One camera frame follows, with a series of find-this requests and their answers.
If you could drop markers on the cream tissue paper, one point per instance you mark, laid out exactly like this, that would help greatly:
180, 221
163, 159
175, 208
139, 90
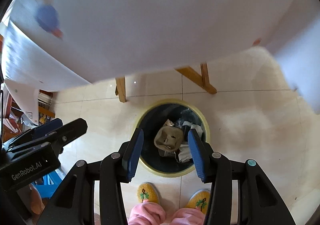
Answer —
183, 154

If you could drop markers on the wooden table legs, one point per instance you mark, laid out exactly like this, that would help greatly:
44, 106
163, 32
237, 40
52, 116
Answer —
162, 83

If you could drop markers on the yellow slipper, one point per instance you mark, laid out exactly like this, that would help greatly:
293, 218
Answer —
199, 200
147, 192

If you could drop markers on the cartoon printed tablecloth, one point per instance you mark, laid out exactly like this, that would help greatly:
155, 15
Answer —
54, 45

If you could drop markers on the right yellow slipper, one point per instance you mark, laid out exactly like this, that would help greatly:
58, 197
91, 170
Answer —
199, 200

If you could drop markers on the left yellow slipper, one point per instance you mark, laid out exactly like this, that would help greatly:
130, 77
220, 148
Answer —
147, 192

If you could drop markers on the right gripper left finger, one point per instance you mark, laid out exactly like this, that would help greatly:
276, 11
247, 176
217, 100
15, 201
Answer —
132, 154

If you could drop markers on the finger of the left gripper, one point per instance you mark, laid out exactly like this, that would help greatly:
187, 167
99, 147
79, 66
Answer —
37, 132
65, 134

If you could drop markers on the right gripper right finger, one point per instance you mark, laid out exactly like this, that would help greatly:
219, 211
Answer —
200, 157

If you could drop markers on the black yellow-rimmed trash bin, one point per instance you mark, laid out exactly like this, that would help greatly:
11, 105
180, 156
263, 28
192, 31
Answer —
166, 125

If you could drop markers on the pink trouser legs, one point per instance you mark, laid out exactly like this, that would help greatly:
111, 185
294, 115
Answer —
153, 213

